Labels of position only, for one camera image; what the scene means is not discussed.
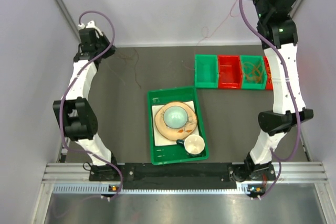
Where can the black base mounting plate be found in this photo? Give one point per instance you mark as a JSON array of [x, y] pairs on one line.
[[144, 171]]

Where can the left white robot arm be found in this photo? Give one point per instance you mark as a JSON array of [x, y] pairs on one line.
[[74, 114]]

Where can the large green plastic tray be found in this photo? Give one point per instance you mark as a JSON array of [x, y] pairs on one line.
[[164, 150]]

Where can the white and green cup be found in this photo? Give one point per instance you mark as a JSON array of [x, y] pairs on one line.
[[193, 144]]

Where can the pale blue upturned bowl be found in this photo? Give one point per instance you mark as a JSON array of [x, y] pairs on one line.
[[175, 117]]

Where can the grey slotted cable duct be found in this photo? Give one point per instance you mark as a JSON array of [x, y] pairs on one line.
[[110, 190]]

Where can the red bin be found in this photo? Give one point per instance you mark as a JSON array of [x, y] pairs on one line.
[[268, 85], [230, 72]]

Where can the left aluminium frame post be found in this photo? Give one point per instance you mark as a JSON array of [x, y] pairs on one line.
[[68, 18]]

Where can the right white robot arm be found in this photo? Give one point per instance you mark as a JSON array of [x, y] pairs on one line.
[[271, 22]]

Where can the aluminium front rail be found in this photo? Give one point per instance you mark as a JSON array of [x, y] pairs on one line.
[[291, 172]]

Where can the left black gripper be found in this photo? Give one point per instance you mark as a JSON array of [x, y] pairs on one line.
[[103, 39]]

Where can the green bin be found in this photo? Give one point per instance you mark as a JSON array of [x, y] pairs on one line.
[[206, 71], [254, 73]]

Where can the beige ceramic plate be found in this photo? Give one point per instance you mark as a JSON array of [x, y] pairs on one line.
[[170, 132]]

